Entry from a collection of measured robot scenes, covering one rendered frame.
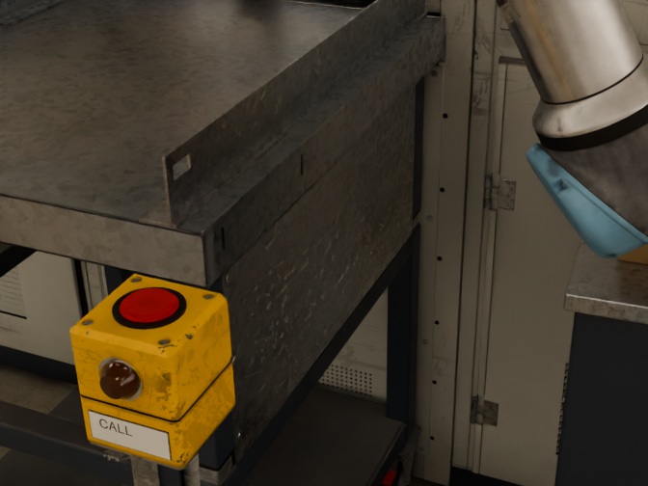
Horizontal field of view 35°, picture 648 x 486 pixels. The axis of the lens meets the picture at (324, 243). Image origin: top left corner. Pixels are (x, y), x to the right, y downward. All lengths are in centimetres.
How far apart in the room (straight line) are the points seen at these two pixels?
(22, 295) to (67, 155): 106
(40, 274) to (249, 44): 84
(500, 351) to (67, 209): 88
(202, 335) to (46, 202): 34
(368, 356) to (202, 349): 110
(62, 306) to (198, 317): 139
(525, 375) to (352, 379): 32
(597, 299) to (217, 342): 43
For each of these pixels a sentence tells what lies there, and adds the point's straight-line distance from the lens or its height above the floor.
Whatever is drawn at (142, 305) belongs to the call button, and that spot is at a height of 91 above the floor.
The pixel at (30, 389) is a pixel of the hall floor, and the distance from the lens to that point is 222.
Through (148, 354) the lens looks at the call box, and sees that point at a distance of 68.
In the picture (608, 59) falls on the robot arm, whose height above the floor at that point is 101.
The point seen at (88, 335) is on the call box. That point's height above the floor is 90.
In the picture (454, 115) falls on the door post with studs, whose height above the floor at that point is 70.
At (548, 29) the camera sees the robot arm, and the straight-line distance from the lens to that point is 81.
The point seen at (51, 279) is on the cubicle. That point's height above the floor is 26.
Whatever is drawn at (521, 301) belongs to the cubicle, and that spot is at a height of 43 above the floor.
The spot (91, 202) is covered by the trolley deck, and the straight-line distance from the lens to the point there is 99.
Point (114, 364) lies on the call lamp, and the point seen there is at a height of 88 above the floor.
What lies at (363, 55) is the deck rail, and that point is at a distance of 129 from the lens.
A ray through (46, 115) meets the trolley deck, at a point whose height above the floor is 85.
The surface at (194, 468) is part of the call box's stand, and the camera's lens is 80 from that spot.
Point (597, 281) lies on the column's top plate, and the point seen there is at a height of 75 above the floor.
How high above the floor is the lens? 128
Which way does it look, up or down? 29 degrees down
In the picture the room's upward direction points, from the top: 1 degrees counter-clockwise
